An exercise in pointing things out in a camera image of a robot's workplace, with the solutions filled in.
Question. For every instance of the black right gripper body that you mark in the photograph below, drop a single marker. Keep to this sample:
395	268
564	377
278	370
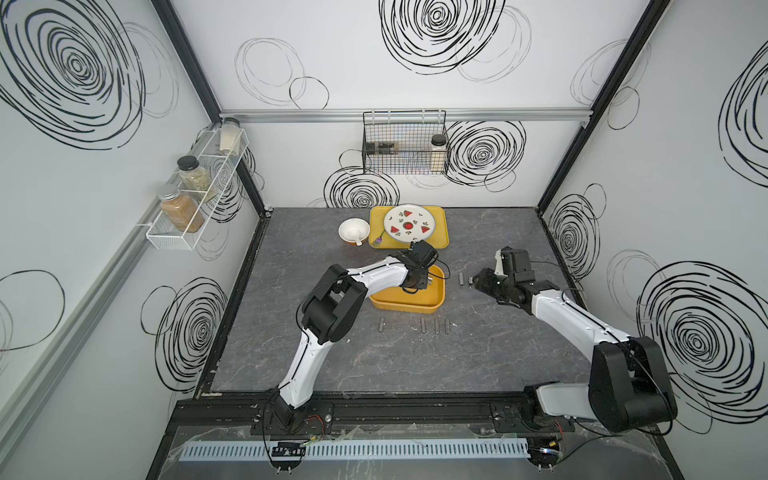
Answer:
493	284

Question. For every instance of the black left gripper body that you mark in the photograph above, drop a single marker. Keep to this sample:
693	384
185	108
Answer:
421	280

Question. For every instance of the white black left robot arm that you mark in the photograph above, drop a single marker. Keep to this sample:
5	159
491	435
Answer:
329	311

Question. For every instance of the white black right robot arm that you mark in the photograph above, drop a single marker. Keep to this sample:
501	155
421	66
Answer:
629	386

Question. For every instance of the yellow plastic storage box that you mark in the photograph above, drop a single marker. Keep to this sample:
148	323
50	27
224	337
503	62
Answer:
426	301

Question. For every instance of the watermelon pattern ceramic plate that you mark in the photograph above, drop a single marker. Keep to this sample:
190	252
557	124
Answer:
409	223

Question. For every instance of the yellow plastic tray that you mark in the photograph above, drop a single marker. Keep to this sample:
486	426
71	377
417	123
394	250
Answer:
439	240

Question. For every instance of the orange white bowl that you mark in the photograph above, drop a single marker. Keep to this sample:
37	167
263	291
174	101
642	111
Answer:
354	231

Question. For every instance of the white bottle in basket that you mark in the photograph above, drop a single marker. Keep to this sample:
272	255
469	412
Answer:
438	157

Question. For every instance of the dark item in basket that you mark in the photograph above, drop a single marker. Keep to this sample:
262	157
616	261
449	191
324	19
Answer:
381	148

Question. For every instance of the spice jar white contents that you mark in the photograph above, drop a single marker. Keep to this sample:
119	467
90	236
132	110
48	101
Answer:
229	135

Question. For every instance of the spice jar black lid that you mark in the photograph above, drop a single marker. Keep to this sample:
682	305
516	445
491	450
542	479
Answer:
193	174

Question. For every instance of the spice jar brown powder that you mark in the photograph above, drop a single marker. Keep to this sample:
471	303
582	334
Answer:
181	210

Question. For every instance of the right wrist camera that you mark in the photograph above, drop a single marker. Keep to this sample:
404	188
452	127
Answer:
499	267

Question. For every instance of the black wire wall basket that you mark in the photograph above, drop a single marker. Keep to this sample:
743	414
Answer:
414	146

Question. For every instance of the white slotted cable duct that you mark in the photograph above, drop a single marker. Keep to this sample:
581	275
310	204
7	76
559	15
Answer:
328	450

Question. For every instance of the aluminium wall rail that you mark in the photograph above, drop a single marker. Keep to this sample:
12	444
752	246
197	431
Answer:
351	115

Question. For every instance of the clear acrylic wall shelf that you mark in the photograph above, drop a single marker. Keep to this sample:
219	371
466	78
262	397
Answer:
219	206

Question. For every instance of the black corner frame post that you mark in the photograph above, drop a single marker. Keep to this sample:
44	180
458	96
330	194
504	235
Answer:
641	34

